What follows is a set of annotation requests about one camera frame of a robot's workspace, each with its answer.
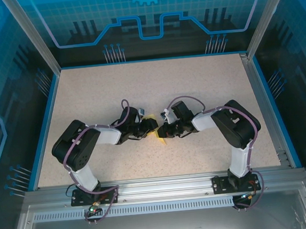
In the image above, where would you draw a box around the yellow square paper sheet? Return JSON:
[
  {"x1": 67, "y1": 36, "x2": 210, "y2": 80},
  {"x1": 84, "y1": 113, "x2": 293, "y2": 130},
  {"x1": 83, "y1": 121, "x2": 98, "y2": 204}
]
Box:
[{"x1": 143, "y1": 112, "x2": 169, "y2": 148}]

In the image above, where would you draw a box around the steel bottom panel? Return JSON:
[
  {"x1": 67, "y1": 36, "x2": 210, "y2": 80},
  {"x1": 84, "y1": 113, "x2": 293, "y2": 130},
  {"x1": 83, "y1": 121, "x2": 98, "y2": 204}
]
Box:
[{"x1": 4, "y1": 181, "x2": 306, "y2": 229}]

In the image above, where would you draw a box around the power connector with green light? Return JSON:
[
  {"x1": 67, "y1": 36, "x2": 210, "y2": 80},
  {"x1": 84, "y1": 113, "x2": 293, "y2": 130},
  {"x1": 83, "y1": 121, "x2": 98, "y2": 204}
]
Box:
[
  {"x1": 88, "y1": 202, "x2": 103, "y2": 215},
  {"x1": 239, "y1": 190, "x2": 258, "y2": 201}
]

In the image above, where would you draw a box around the aluminium mounting rail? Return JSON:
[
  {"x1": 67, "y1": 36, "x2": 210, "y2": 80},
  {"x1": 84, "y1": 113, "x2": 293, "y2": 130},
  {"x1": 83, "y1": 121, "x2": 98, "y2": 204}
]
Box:
[{"x1": 22, "y1": 164, "x2": 306, "y2": 209}]

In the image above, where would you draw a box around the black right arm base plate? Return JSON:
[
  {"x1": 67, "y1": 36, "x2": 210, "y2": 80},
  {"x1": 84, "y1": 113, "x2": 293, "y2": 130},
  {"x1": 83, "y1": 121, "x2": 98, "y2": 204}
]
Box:
[{"x1": 211, "y1": 172, "x2": 262, "y2": 195}]

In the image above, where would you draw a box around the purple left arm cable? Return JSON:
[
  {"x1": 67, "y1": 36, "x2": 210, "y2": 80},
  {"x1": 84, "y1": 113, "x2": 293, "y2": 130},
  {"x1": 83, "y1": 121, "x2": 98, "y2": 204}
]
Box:
[{"x1": 57, "y1": 98, "x2": 141, "y2": 227}]

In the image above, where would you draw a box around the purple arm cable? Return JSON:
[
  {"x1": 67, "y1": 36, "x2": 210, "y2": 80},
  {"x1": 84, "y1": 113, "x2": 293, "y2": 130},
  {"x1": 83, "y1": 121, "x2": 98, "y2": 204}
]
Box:
[
  {"x1": 167, "y1": 89, "x2": 270, "y2": 216},
  {"x1": 57, "y1": 98, "x2": 141, "y2": 227}
]

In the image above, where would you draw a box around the slotted grey cable duct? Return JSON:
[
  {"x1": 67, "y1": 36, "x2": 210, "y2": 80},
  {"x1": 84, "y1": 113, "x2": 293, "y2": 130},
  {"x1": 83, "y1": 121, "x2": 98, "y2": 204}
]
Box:
[{"x1": 32, "y1": 196, "x2": 236, "y2": 225}]

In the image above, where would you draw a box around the aluminium side rail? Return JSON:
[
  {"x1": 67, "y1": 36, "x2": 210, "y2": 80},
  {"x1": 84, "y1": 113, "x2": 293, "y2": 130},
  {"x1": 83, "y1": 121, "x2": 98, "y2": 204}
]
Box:
[{"x1": 239, "y1": 49, "x2": 293, "y2": 171}]

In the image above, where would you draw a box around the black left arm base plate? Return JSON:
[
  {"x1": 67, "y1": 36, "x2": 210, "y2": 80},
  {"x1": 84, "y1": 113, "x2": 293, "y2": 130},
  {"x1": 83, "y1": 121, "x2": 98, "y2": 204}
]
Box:
[{"x1": 69, "y1": 185, "x2": 121, "y2": 208}]

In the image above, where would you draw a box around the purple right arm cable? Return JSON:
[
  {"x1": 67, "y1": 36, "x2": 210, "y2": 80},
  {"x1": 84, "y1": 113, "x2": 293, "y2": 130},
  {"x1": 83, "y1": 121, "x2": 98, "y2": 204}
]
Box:
[{"x1": 167, "y1": 89, "x2": 270, "y2": 216}]

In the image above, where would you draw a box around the aluminium frame post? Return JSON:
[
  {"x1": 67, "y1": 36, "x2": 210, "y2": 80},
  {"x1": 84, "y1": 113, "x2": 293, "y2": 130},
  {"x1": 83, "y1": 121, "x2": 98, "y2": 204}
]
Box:
[
  {"x1": 1, "y1": 0, "x2": 62, "y2": 80},
  {"x1": 241, "y1": 0, "x2": 300, "y2": 60}
]

